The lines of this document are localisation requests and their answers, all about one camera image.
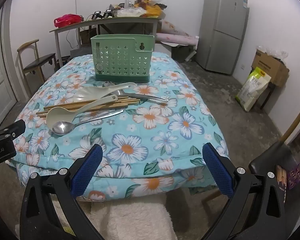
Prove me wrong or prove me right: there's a dark stool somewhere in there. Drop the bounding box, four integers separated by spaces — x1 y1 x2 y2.
259 81 277 110

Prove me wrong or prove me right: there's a brown cardboard box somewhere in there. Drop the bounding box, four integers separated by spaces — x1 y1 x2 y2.
79 29 97 47

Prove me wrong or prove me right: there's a grey case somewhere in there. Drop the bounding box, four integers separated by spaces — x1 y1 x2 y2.
70 47 93 60

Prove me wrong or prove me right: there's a white plastic rice paddle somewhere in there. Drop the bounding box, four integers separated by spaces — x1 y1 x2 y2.
75 82 137 105

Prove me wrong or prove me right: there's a black electronic device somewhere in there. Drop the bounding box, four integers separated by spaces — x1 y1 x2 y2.
91 10 115 20

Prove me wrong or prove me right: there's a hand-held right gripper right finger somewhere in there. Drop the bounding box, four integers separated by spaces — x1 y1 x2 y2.
202 142 290 240

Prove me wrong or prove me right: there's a white door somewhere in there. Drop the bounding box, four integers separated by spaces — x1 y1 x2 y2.
0 12 18 120

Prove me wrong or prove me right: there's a bundle of wooden chopsticks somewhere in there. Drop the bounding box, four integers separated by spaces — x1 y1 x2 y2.
36 97 141 117

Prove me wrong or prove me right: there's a blue floral blanket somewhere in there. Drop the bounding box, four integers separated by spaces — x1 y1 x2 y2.
5 51 230 203

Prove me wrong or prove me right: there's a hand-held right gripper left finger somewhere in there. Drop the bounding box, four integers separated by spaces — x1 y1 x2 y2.
20 144 104 240

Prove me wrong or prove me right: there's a wooden chair with dark seat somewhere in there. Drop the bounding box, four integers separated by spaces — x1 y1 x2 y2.
249 87 300 205
17 39 57 90

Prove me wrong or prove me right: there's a purple packet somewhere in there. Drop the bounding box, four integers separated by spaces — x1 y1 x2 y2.
277 156 300 190

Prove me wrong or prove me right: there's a large cardboard box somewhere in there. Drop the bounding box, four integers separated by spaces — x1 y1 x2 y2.
251 49 290 88

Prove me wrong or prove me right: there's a grey refrigerator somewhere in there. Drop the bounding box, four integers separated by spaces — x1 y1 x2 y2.
195 0 250 75

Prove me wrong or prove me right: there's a red bag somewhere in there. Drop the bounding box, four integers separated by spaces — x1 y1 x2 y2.
54 14 82 28

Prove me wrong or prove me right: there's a green and white bag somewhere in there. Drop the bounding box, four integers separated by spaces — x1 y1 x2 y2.
235 67 272 112

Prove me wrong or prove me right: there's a white plastic soup ladle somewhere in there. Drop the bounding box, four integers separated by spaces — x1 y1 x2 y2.
45 95 118 132

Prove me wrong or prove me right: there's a green plastic utensil basket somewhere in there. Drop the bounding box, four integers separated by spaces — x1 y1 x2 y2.
90 34 155 83

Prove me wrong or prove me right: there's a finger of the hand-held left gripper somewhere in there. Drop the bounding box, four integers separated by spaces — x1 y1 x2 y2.
0 119 26 140

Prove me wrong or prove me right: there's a white plastic bag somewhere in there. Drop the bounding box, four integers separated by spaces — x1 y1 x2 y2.
116 8 147 18

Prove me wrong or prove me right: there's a yellow bag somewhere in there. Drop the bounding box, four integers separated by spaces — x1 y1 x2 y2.
146 5 162 18

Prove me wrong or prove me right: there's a grey table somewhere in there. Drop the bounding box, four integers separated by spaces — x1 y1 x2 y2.
49 15 163 70

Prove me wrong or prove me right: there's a pink rolled bedding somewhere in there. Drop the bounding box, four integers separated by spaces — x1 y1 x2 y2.
156 33 199 47

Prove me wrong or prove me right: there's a floral pillow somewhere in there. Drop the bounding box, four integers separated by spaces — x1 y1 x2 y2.
162 20 190 37

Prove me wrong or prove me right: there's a white fluffy fabric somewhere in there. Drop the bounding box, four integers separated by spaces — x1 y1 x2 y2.
52 197 180 240

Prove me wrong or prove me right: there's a long metal serving spoon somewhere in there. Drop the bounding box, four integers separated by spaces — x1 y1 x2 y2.
102 81 169 103

